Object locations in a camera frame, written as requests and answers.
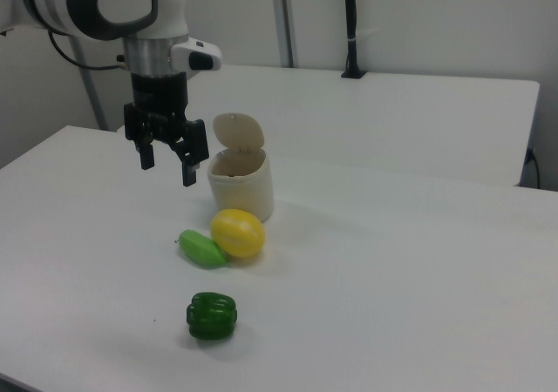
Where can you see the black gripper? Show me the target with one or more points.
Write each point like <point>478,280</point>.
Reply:
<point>159,96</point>

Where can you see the cream bin lid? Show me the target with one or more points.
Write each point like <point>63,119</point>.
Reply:
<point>237,130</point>

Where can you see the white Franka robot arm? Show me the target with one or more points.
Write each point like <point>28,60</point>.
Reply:
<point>131,13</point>

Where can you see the white square bowl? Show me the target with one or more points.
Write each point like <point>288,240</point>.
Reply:
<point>242,191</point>

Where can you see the light green toy cucumber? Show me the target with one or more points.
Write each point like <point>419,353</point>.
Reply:
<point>200,250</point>

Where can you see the yellow toy lemon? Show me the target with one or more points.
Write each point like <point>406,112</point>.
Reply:
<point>237,233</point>

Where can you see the dark green toy pepper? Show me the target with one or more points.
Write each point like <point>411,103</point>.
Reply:
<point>212,315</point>

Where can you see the black pole stand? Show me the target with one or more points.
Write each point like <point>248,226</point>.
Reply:
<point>351,26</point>

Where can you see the grey metal frame post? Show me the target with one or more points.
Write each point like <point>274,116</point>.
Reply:
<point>285,17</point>

